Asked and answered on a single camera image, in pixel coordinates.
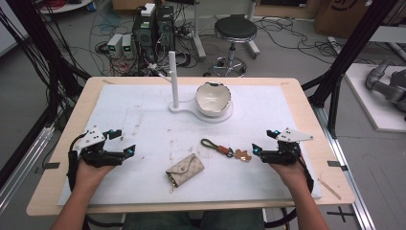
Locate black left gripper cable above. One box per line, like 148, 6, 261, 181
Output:
65, 133, 89, 194

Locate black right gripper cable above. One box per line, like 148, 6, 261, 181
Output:
264, 152, 316, 230

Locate person's right hand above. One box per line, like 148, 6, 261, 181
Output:
269, 159, 309, 194

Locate cardboard box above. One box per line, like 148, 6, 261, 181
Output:
313, 0, 406, 40

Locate white stand with pole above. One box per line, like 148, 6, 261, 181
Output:
168, 51, 235, 125

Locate white eggshell-shaped bowl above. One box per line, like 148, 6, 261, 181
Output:
194, 81, 233, 118

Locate white box on computer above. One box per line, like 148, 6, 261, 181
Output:
140, 2, 157, 18

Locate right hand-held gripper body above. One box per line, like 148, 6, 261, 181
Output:
259, 126, 315, 167

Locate black tape strip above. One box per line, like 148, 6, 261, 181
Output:
327, 160, 350, 173
34, 161, 61, 175

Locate beige key pouch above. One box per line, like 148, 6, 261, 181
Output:
165, 152, 206, 194

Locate person's left hand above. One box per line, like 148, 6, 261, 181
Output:
74, 158, 118, 194

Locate white floor platform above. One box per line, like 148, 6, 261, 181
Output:
344, 62, 406, 133

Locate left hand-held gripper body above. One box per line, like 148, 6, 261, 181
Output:
72, 126, 126, 169

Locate black metal frame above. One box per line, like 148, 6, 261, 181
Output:
301, 0, 400, 139
0, 0, 92, 190

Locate keychain with orange strap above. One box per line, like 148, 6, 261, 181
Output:
200, 138, 254, 164

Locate white power supply box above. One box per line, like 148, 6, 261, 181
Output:
121, 34, 135, 59
106, 33, 124, 59

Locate black round stool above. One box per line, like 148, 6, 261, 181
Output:
203, 13, 259, 79

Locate black computer tower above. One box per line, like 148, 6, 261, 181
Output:
156, 4, 176, 54
131, 12, 159, 65

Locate person's legs in jeans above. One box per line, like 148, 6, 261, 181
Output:
122, 208, 266, 230

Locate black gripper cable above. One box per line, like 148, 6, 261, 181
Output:
65, 133, 89, 194
264, 152, 316, 230

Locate white table mat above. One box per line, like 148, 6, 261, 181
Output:
56, 83, 323, 207

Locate thin wooden stick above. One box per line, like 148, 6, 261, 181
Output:
317, 177, 342, 201

